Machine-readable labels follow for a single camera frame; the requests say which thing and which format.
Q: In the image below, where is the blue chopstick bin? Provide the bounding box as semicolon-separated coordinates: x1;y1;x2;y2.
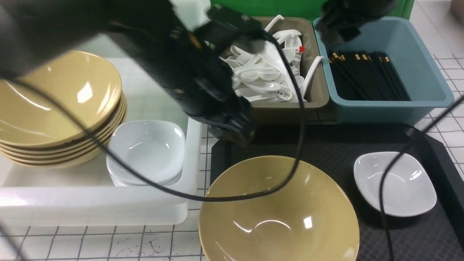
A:
322;17;455;126

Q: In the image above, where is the stacked white dish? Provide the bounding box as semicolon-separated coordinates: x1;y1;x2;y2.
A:
108;170;181;187
108;120;186;185

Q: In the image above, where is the white square sauce dish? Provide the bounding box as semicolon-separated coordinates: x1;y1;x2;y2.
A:
353;152;437;218

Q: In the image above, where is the white spoon upright top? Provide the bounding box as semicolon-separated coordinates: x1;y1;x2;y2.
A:
265;15;284;32

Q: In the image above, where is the top stacked white dish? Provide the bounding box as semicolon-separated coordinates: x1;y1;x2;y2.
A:
108;120;186;185

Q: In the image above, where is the pile of black chopsticks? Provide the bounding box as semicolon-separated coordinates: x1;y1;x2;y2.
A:
328;51;411;102

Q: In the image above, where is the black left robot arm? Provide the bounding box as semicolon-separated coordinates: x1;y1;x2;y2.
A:
1;0;265;145

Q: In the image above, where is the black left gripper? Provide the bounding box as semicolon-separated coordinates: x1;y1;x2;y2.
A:
145;5;265;145

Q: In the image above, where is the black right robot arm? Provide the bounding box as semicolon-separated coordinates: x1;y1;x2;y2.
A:
314;0;397;49

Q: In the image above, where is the white spoon leaning right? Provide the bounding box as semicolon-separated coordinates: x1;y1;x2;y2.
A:
299;56;324;98

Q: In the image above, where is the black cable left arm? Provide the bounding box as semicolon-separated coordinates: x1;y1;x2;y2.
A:
0;33;306;202

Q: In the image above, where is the black serving tray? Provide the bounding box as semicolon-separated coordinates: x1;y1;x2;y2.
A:
210;124;463;261

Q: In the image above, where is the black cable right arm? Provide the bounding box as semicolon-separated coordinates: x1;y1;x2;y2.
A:
378;95;464;261

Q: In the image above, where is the tan noodle bowl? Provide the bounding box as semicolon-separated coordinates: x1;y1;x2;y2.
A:
199;161;360;261

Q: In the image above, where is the large white plastic tub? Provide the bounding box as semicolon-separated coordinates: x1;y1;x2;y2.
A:
1;34;202;227

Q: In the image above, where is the lower stacked white dish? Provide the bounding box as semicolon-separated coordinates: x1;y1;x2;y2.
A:
108;170;181;187

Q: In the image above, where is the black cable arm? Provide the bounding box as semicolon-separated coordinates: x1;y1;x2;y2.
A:
378;95;464;261
0;33;306;202

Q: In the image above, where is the bottom stacked tan bowl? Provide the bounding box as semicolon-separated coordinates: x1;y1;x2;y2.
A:
1;112;127;169

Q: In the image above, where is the green backdrop cloth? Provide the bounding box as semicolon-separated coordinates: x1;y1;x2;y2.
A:
210;0;415;22

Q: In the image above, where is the white soup spoon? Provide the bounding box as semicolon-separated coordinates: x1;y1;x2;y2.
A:
260;37;300;102

